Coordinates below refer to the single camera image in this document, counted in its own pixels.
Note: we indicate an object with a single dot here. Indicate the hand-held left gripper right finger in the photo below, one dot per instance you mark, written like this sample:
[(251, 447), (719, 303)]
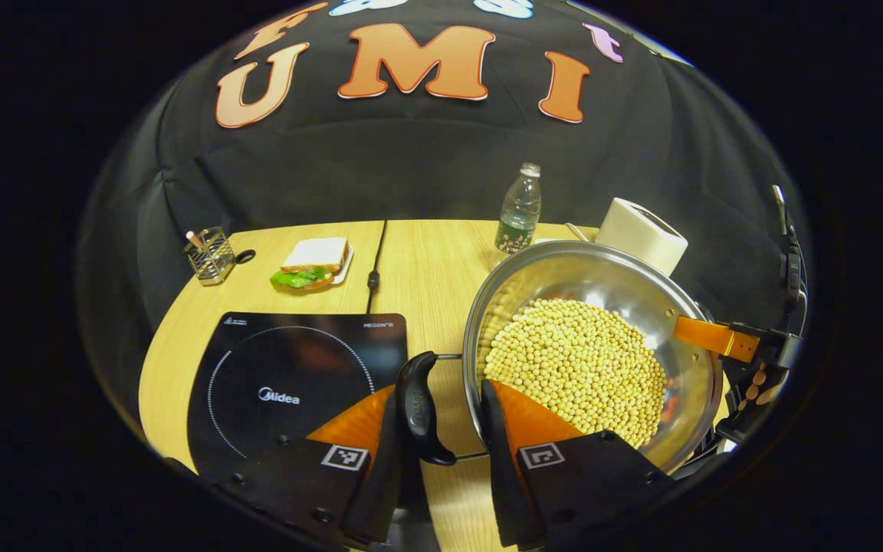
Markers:
[(503, 475)]

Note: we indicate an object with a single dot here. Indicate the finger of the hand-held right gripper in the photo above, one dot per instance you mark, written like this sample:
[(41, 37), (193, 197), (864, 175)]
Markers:
[(706, 333)]

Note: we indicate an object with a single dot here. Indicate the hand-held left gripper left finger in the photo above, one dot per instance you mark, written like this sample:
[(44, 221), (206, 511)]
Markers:
[(380, 491)]

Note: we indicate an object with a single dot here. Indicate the black induction cooktop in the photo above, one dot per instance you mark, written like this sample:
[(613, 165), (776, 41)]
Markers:
[(280, 360)]

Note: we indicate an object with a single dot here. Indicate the white box appliance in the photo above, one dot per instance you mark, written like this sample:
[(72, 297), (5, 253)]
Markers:
[(637, 230)]

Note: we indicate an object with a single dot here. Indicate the pile of yellow soybeans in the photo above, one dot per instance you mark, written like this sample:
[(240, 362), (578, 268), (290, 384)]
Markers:
[(579, 360)]

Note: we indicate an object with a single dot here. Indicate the small white plate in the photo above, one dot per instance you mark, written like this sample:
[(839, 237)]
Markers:
[(344, 272)]

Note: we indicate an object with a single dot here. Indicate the clear plastic water bottle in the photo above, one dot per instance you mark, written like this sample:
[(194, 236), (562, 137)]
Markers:
[(520, 211)]

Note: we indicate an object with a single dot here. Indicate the sandwich with lettuce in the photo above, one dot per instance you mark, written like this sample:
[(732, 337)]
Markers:
[(311, 257)]

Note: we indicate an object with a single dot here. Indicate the small black round object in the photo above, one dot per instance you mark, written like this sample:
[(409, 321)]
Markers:
[(245, 257)]

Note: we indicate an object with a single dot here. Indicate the black backdrop cloth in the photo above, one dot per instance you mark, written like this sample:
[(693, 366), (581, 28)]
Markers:
[(411, 153)]

